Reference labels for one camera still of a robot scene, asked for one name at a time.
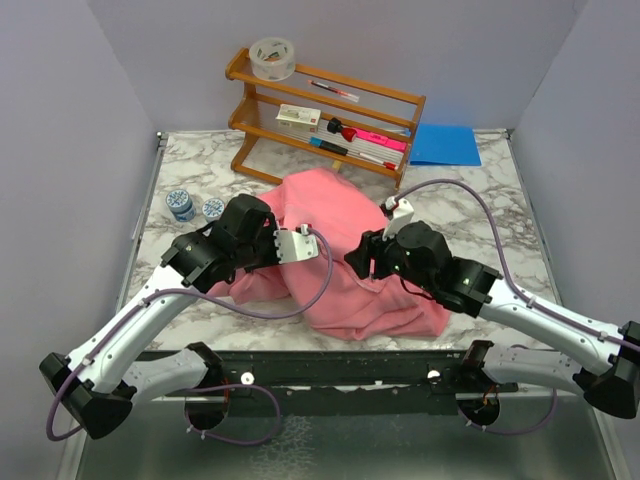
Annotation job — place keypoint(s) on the blue white paint jar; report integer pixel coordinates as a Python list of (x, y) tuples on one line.
[(212, 209), (180, 204)]

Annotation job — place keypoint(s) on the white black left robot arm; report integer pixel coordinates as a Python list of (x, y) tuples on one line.
[(100, 381)]

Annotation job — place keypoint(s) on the red clear pen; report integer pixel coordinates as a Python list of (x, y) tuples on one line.
[(334, 90)]

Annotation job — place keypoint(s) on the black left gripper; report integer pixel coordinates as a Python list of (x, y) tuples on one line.
[(268, 230)]

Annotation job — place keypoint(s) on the wooden three-tier shelf rack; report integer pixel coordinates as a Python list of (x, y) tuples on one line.
[(382, 110)]

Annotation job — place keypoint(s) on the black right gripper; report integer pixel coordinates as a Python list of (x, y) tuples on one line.
[(371, 245)]

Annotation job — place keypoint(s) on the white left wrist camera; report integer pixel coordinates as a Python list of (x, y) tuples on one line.
[(295, 245)]

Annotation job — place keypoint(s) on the pink zip jacket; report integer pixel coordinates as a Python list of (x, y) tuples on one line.
[(351, 308)]

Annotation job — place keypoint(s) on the blue black marker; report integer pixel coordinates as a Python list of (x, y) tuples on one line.
[(328, 146)]

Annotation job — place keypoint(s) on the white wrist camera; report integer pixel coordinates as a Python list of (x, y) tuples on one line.
[(295, 245), (399, 213)]

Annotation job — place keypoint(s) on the blue folder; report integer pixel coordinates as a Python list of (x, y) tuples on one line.
[(443, 145)]

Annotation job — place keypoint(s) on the clear tape roll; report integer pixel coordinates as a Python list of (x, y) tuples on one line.
[(272, 59)]

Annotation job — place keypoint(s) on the pink highlighter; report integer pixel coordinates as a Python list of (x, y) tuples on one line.
[(381, 140)]

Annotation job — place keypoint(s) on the white red pen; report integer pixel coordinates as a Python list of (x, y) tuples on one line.
[(386, 164)]

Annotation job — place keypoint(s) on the black metal base rail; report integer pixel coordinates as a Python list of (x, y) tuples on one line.
[(343, 383)]

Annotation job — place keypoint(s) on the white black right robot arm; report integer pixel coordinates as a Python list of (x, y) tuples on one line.
[(594, 359)]

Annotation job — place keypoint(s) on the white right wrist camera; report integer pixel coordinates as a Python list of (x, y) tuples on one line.
[(399, 213)]

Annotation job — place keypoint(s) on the white staples box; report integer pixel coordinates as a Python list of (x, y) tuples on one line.
[(298, 118)]

